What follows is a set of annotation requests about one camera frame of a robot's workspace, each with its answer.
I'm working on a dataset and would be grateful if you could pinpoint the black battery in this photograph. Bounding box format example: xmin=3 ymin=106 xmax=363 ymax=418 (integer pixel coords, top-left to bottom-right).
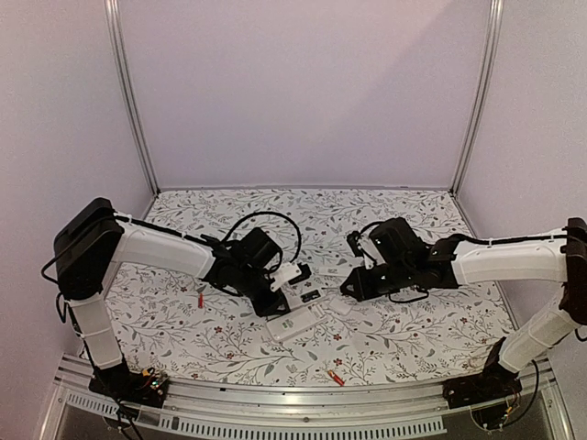
xmin=301 ymin=290 xmax=321 ymax=303

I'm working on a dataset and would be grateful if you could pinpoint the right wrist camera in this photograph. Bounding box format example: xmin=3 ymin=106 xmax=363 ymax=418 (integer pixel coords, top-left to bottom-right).
xmin=346 ymin=231 xmax=377 ymax=270

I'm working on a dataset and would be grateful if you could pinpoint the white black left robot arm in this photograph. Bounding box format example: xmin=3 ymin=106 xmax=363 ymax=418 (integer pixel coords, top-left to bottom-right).
xmin=40 ymin=198 xmax=290 ymax=398

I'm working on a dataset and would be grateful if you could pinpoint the aluminium frame post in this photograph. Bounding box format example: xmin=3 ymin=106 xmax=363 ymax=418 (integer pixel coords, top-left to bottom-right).
xmin=104 ymin=0 xmax=161 ymax=196
xmin=450 ymin=0 xmax=504 ymax=198

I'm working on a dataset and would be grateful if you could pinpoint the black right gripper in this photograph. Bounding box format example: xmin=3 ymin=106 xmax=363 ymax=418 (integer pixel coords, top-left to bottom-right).
xmin=340 ymin=259 xmax=414 ymax=303

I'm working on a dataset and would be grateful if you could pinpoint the right aluminium frame post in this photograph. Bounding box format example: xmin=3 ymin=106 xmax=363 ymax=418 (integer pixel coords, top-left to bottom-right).
xmin=450 ymin=0 xmax=504 ymax=198

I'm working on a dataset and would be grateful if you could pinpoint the left aluminium frame post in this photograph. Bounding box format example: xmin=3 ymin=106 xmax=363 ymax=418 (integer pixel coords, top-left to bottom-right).
xmin=104 ymin=0 xmax=161 ymax=196

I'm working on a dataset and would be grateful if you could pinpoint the white battery compartment cover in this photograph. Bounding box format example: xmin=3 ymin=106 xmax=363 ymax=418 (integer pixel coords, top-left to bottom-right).
xmin=327 ymin=297 xmax=352 ymax=316

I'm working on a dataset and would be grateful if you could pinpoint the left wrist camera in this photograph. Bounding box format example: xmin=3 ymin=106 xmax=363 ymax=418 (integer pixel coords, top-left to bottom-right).
xmin=270 ymin=262 xmax=312 ymax=292

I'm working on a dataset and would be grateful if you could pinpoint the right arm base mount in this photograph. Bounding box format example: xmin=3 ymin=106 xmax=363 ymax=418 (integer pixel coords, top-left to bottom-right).
xmin=442 ymin=371 xmax=522 ymax=431

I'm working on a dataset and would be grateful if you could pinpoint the white battery holder box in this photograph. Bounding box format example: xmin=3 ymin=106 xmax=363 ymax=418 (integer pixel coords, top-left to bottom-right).
xmin=282 ymin=285 xmax=325 ymax=309

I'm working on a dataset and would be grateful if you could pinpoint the floral patterned table mat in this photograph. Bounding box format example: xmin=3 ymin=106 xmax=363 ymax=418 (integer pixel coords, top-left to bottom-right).
xmin=106 ymin=189 xmax=513 ymax=387

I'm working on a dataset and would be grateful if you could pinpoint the white plastic strip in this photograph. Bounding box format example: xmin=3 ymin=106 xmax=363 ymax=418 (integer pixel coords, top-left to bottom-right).
xmin=316 ymin=267 xmax=350 ymax=278

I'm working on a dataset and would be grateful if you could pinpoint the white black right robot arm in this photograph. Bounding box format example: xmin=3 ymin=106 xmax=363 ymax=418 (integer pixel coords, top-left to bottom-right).
xmin=340 ymin=217 xmax=586 ymax=400

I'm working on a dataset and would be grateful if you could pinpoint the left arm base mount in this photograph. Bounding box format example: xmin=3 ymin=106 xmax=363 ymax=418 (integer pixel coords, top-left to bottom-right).
xmin=89 ymin=361 xmax=169 ymax=408

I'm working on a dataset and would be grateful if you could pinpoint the aluminium front rail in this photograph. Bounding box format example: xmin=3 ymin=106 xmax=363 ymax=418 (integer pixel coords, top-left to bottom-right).
xmin=39 ymin=355 xmax=576 ymax=439

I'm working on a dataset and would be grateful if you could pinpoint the white remote control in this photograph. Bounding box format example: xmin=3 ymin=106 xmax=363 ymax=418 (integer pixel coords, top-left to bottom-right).
xmin=266 ymin=304 xmax=327 ymax=342

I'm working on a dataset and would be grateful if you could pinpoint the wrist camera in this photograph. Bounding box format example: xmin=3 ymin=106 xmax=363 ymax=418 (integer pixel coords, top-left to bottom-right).
xmin=346 ymin=231 xmax=377 ymax=270
xmin=270 ymin=262 xmax=312 ymax=292

